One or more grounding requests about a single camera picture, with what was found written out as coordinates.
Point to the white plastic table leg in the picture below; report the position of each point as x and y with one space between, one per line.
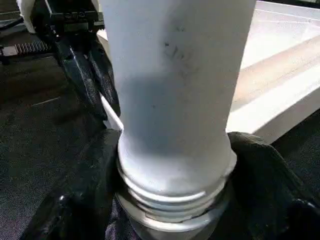
175 87

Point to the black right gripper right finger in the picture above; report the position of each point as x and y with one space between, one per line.
270 195

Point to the white plastic table top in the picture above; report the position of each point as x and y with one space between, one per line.
275 75

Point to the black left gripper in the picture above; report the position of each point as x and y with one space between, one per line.
75 21

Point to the black shiny table mat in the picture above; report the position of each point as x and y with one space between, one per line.
30 150

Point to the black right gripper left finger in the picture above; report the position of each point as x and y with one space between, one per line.
82 195

